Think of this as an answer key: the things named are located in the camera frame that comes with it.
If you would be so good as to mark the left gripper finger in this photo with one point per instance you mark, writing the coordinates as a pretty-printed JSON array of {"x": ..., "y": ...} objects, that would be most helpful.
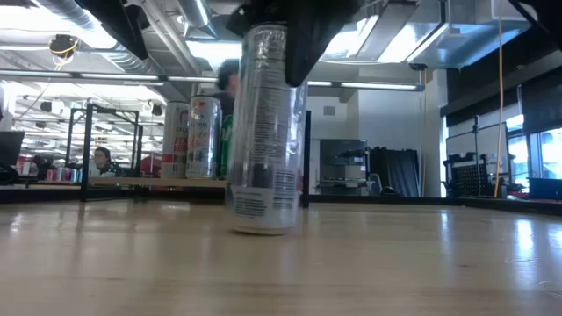
[
  {"x": 138, "y": 17},
  {"x": 114, "y": 24}
]

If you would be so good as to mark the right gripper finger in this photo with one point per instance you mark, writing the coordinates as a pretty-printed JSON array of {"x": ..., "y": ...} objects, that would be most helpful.
[
  {"x": 241, "y": 21},
  {"x": 307, "y": 48}
]

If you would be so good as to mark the silver pineapple Celsius slim can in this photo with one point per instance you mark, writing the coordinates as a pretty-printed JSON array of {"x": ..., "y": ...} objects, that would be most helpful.
[{"x": 263, "y": 153}]

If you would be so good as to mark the green Sprite can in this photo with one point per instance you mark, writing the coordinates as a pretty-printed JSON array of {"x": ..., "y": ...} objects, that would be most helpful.
[{"x": 226, "y": 147}]

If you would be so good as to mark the white red Celsius slim can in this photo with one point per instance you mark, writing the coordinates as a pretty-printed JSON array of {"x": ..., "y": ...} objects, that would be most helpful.
[{"x": 175, "y": 140}]

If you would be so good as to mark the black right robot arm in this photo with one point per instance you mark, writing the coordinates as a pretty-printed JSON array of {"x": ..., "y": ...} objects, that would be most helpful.
[{"x": 544, "y": 12}]

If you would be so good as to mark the long horizontal light bar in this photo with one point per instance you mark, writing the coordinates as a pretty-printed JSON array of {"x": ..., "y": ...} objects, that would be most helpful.
[{"x": 118, "y": 76}]

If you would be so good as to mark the black round ceiling device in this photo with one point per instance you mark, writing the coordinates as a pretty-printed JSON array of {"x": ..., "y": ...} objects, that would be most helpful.
[{"x": 62, "y": 44}]

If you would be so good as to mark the person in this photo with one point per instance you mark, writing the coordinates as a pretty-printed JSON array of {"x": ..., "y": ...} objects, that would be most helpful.
[
  {"x": 103, "y": 160},
  {"x": 228, "y": 74}
]

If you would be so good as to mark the dark metal equipment rack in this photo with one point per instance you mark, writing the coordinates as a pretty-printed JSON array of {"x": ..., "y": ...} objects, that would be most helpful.
[{"x": 342, "y": 164}]

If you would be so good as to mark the red chair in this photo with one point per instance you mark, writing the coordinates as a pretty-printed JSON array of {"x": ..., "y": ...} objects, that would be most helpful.
[{"x": 150, "y": 167}]

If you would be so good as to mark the black fabric screen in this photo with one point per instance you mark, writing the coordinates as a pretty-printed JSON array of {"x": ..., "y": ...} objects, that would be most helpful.
[{"x": 397, "y": 171}]

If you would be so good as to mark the dark computer monitor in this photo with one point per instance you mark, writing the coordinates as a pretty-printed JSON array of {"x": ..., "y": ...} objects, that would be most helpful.
[{"x": 11, "y": 147}]

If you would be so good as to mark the black tripod stand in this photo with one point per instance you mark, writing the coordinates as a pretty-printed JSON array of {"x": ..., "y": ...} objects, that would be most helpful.
[{"x": 476, "y": 140}]

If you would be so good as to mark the black pegboard cart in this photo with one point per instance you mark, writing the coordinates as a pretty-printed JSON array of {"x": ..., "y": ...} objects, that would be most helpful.
[{"x": 467, "y": 177}]

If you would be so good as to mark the bright window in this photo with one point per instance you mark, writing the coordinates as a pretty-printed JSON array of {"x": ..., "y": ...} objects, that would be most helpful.
[{"x": 549, "y": 153}]

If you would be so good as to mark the smooth silver ventilation duct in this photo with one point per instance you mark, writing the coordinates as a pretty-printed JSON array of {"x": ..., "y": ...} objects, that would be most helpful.
[{"x": 195, "y": 13}]

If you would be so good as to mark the ribbed silver ventilation duct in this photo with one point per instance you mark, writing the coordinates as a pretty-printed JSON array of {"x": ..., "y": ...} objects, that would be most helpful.
[{"x": 66, "y": 11}]

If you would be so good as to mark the grey wall vent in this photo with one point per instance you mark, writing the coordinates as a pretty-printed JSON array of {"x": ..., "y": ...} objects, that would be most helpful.
[{"x": 328, "y": 109}]

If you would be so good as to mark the black ceiling camera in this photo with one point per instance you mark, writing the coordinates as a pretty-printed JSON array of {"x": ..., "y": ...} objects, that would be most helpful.
[{"x": 156, "y": 109}]

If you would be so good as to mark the black background rig frame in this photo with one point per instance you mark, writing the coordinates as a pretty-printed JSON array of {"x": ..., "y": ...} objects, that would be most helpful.
[{"x": 71, "y": 131}]

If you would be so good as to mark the large metal ceiling duct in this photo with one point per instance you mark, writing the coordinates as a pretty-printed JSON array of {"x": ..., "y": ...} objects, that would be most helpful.
[{"x": 465, "y": 44}]

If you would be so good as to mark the black aluminium table frame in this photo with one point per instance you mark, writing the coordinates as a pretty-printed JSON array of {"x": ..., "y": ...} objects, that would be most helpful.
[{"x": 395, "y": 200}]

